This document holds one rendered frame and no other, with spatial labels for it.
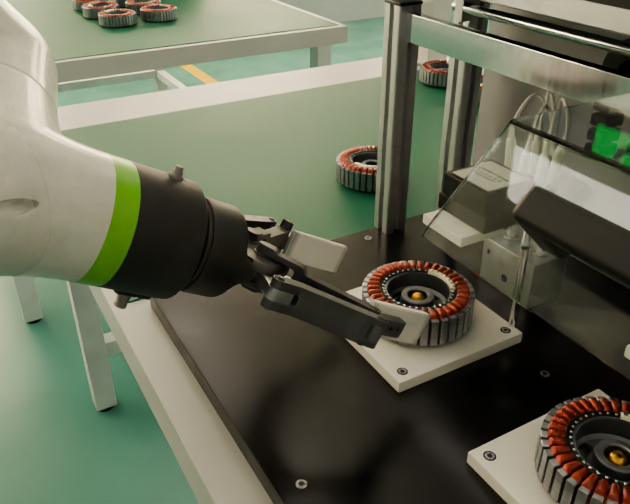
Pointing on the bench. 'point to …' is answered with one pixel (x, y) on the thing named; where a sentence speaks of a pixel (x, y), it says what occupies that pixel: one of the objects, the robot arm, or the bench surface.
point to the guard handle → (585, 238)
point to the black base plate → (371, 389)
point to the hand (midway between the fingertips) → (369, 288)
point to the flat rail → (521, 60)
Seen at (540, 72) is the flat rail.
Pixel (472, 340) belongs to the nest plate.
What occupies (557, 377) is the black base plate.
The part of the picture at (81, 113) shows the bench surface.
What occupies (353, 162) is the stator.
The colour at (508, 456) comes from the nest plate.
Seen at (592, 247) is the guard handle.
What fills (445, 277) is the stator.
